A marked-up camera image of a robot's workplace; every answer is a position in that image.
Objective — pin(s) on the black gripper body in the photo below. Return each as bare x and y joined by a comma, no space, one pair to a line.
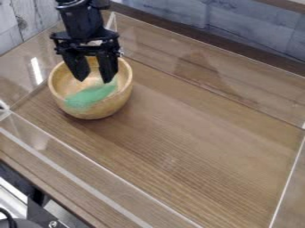
86,36

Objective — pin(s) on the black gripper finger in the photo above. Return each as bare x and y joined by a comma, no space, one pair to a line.
78,65
107,61

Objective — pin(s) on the green rectangular block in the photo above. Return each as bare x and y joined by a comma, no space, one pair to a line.
91,95

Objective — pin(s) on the wooden bowl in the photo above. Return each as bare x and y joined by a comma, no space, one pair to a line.
63,84

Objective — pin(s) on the clear acrylic corner bracket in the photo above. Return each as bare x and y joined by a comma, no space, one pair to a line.
111,22

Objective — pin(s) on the black metal bracket with bolt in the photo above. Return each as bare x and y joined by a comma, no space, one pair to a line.
42,217

